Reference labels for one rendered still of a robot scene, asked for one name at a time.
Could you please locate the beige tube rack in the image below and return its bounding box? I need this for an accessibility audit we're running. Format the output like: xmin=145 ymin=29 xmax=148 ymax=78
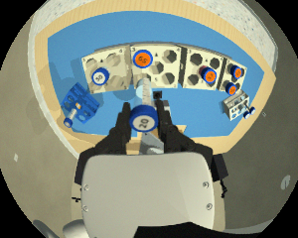
xmin=223 ymin=89 xmax=249 ymax=121

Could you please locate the sample tube with blue cap and orange dot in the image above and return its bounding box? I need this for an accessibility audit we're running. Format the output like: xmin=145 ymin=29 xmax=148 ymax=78
xmin=199 ymin=65 xmax=217 ymax=83

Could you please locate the blue bench mat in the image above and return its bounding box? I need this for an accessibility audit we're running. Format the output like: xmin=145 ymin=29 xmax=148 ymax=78
xmin=48 ymin=11 xmax=264 ymax=138

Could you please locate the blue tube rack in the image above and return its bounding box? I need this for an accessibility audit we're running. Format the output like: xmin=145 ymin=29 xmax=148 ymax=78
xmin=61 ymin=82 xmax=100 ymax=124

